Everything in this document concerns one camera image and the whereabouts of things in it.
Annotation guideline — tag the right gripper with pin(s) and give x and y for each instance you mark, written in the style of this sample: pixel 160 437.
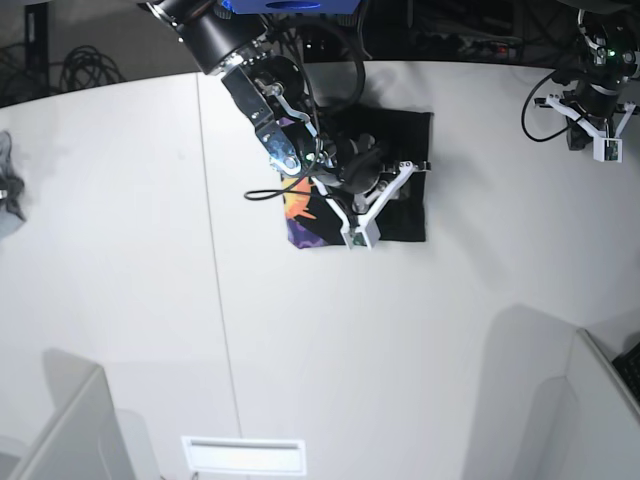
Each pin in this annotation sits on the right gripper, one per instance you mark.
pixel 365 180

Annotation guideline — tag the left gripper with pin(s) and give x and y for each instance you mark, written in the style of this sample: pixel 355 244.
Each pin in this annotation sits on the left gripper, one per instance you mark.
pixel 589 111

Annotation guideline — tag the black T-shirt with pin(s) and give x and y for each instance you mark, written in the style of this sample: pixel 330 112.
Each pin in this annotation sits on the black T-shirt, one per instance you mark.
pixel 407 131

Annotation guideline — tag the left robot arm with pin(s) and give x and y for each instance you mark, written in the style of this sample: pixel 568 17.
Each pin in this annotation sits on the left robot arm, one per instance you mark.
pixel 607 54

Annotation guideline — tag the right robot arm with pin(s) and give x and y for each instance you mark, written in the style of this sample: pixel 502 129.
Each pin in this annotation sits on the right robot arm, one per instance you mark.
pixel 258 62

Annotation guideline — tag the white power strip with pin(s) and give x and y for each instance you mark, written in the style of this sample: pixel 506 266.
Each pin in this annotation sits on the white power strip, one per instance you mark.
pixel 456 45

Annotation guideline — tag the black device with LED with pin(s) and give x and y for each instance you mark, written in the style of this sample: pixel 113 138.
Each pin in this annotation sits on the black device with LED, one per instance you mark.
pixel 316 40

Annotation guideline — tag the black keyboard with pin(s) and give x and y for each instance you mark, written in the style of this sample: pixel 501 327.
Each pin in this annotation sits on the black keyboard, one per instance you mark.
pixel 628 367

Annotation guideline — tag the blue box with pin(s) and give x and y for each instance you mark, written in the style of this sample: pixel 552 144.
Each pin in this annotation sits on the blue box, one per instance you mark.
pixel 346 7

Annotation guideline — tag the white table partition right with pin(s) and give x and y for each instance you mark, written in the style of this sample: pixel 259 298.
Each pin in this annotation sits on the white table partition right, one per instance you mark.
pixel 584 424

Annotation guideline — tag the white table partition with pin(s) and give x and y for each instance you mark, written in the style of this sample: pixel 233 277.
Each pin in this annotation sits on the white table partition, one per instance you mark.
pixel 82 439
pixel 584 424

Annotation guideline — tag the white slotted tray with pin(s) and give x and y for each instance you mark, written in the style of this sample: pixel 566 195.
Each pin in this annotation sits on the white slotted tray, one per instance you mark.
pixel 248 457

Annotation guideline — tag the grey folded cloth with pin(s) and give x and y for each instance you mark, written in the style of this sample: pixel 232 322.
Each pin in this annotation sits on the grey folded cloth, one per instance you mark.
pixel 12 189

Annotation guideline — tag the white table partition left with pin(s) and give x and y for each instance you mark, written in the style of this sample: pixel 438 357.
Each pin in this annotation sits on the white table partition left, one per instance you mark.
pixel 82 439

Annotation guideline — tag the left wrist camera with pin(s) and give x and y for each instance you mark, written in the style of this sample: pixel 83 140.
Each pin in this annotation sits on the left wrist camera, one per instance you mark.
pixel 608 149

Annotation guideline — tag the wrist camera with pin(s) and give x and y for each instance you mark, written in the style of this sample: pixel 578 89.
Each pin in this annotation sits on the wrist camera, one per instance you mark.
pixel 608 149
pixel 360 236

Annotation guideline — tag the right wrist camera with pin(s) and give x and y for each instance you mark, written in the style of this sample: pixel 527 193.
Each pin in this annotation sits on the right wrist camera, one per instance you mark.
pixel 360 236

